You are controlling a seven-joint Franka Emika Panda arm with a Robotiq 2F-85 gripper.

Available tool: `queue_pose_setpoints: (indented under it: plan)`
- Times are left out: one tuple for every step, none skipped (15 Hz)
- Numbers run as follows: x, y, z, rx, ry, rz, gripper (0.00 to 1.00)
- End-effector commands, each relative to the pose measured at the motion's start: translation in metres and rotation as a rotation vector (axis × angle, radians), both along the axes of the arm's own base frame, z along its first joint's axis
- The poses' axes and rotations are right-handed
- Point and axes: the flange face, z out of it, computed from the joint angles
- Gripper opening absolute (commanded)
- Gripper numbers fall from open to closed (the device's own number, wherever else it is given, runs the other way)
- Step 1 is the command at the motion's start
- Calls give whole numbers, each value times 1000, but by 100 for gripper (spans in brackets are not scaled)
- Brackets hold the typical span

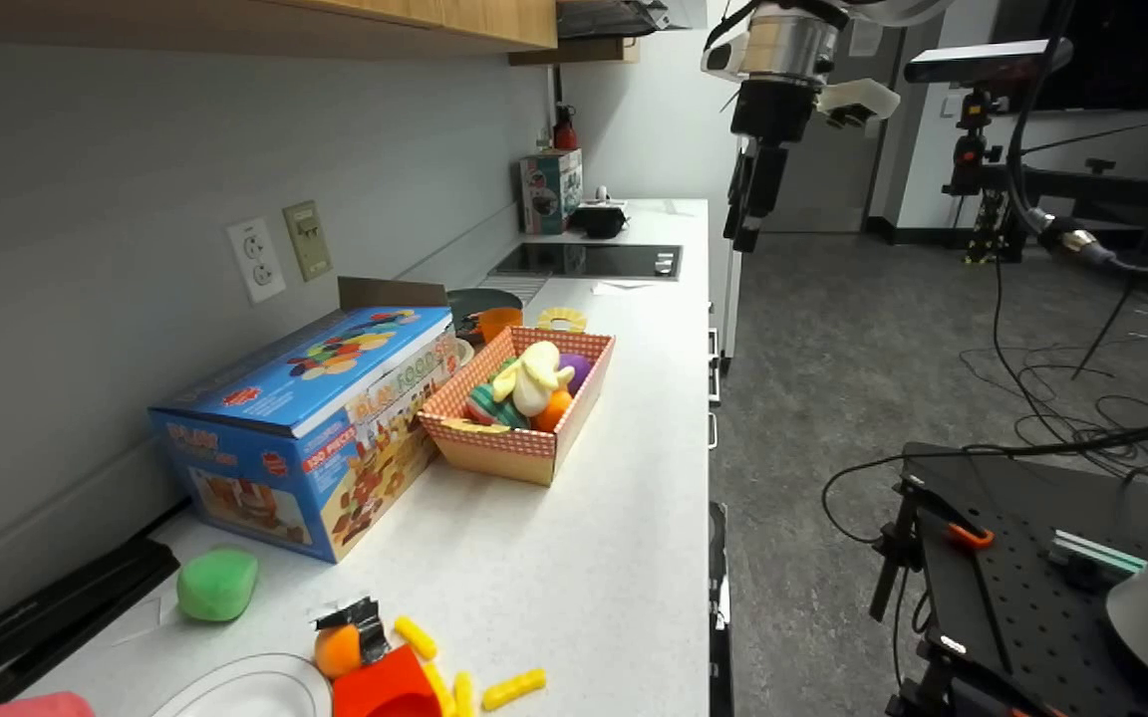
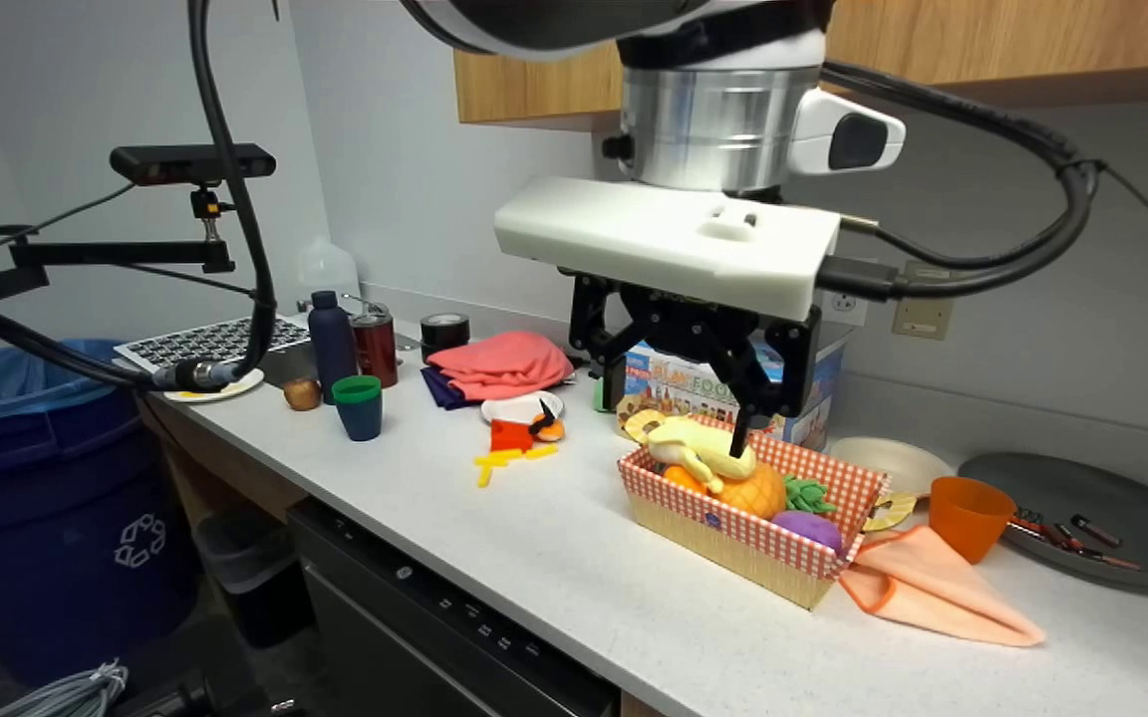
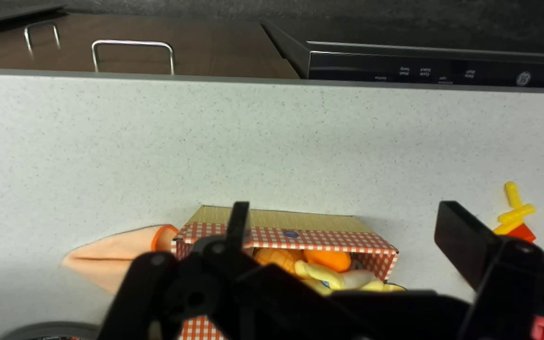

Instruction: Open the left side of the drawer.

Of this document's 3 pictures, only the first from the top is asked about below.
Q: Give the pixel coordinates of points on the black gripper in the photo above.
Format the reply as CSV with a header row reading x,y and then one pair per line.
x,y
776,110

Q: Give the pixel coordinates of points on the silver and white robot arm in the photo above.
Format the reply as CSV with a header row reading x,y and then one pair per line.
x,y
785,41

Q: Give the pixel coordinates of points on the grey door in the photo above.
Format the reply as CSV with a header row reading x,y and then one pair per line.
x,y
838,171

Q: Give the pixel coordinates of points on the small black pot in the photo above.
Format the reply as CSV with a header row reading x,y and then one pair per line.
x,y
601,222

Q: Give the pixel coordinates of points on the red bottle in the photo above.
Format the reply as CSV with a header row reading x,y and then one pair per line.
x,y
562,128

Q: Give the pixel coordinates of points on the small teal white carton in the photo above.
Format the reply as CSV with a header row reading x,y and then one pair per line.
x,y
553,194

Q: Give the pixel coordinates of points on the dark wooden shelf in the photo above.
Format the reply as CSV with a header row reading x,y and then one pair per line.
x,y
586,48

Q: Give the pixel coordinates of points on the yellow toy piece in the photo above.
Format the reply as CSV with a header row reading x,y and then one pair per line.
x,y
562,321

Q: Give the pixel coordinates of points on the purple toy fruit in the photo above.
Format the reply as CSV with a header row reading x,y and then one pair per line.
x,y
577,368

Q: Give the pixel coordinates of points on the pale yellow toy banana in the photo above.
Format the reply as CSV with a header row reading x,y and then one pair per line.
x,y
537,373

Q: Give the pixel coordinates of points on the orange plastic cup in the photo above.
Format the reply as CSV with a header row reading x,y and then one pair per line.
x,y
497,325

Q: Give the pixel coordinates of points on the orange toy fruit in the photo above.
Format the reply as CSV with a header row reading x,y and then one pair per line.
x,y
553,412

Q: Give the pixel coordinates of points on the green toy vegetable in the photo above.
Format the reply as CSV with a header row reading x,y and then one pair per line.
x,y
497,408

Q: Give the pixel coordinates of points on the red checkered cardboard basket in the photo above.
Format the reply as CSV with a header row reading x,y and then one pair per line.
x,y
517,446

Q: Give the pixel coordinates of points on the brown cardboard flap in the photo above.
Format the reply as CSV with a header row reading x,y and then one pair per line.
x,y
389,292

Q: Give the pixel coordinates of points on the wooden overhead cabinet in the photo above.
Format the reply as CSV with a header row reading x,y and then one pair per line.
x,y
338,20

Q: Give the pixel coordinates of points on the black perforated breadboard cart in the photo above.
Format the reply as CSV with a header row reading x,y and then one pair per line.
x,y
1039,598

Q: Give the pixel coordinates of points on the pale green strip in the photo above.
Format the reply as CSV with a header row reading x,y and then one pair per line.
x,y
1098,552

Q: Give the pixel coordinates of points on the blue toy box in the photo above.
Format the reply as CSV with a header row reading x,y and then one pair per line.
x,y
308,424

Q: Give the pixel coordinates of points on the yellow toy fry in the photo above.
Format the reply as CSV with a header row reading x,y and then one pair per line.
x,y
517,687
417,640
462,696

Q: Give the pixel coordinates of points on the small black toy piece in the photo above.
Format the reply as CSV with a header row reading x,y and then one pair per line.
x,y
351,619

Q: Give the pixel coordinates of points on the red toy fries holder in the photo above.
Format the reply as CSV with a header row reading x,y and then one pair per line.
x,y
389,687

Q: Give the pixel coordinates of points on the small orange toy ball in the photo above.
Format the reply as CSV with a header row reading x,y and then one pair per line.
x,y
338,649

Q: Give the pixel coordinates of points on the white round plate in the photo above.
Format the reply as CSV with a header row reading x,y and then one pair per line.
x,y
238,689

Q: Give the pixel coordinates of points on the black flat case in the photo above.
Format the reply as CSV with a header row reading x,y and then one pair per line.
x,y
57,619

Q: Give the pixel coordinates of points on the black stereo camera bar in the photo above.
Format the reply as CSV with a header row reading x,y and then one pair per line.
x,y
986,63

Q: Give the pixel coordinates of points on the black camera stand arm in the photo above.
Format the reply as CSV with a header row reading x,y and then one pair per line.
x,y
1104,202

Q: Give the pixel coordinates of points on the beige wall switch plate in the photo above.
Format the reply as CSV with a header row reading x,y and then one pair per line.
x,y
308,240

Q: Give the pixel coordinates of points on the white wall power outlet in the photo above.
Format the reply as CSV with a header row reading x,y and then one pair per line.
x,y
256,260

